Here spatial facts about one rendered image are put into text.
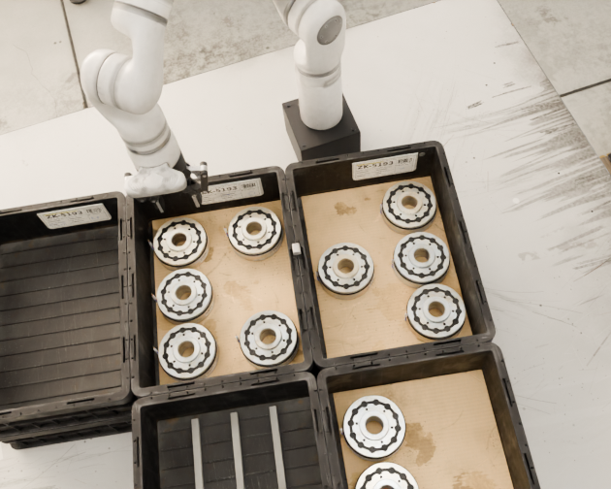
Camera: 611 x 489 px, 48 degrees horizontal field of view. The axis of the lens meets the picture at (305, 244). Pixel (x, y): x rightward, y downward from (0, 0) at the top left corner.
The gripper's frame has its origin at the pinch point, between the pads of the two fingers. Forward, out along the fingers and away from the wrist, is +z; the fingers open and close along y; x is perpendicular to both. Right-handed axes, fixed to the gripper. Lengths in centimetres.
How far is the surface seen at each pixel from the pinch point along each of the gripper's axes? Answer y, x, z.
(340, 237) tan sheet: -27.3, 2.5, 17.4
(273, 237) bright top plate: -14.5, 2.0, 14.4
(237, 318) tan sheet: -6.1, 16.1, 17.3
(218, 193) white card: -5.3, -7.4, 11.3
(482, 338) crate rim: -47, 29, 8
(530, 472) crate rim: -49, 50, 9
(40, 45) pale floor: 74, -144, 100
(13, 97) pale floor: 84, -119, 100
